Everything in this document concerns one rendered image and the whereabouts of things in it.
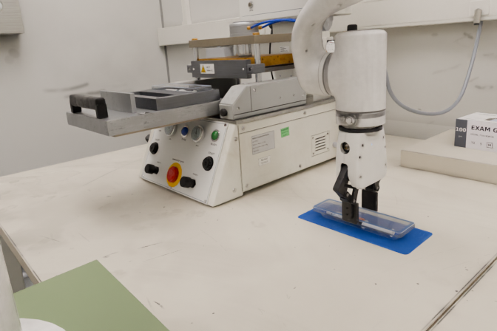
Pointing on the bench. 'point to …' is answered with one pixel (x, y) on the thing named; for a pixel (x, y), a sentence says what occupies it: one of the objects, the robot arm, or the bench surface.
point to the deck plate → (276, 111)
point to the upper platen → (273, 60)
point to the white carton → (477, 131)
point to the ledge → (450, 159)
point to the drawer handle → (78, 101)
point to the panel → (187, 158)
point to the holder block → (172, 98)
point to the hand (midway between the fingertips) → (360, 207)
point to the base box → (271, 149)
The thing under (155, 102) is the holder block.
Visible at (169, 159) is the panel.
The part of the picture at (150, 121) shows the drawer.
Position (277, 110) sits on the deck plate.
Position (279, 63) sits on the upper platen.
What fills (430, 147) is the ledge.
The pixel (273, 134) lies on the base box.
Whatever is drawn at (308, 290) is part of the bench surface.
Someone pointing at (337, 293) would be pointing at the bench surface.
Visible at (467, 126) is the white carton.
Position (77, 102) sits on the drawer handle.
